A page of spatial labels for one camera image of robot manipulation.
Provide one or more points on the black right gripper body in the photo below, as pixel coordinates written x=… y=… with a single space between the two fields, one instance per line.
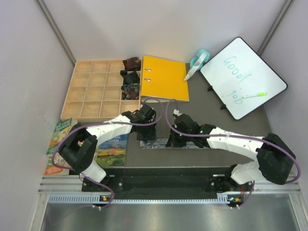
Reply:
x=186 y=138

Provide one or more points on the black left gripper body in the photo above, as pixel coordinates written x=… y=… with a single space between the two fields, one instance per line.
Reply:
x=150 y=121

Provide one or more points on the grey blue patterned tie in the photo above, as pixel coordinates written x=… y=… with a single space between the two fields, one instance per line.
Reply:
x=165 y=144

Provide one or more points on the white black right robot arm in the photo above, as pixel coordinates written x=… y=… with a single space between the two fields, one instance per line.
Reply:
x=271 y=159

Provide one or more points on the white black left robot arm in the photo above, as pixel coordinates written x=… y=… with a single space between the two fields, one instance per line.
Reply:
x=79 y=146

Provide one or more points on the floral rolled tie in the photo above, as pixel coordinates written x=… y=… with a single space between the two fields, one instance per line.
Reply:
x=130 y=91

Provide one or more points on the blue Animal Farm book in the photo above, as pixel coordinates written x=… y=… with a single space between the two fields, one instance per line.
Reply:
x=112 y=153

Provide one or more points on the dark blue striped rolled tie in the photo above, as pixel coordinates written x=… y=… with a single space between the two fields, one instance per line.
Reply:
x=130 y=78

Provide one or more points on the dark red rolled tie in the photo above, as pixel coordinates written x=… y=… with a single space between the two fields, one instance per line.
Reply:
x=132 y=64

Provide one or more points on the wooden compartment tray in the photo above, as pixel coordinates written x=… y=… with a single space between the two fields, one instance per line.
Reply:
x=94 y=93

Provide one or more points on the teal white cat-ear headphones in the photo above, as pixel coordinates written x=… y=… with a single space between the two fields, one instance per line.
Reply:
x=197 y=62

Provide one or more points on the green children's book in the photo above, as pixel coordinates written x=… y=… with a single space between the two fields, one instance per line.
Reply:
x=61 y=131

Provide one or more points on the green whiteboard marker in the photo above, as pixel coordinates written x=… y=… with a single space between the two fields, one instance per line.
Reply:
x=261 y=94

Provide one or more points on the orange book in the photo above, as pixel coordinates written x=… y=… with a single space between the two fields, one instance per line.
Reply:
x=52 y=170

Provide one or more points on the yellow ring binder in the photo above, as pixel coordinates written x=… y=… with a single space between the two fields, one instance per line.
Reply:
x=164 y=79

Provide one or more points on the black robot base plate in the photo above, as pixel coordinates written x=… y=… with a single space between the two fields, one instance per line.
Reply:
x=205 y=179

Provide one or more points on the white whiteboard black frame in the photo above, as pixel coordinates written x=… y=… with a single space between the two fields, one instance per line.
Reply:
x=237 y=70

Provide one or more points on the aluminium frame rail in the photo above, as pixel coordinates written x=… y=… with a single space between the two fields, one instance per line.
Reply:
x=74 y=189

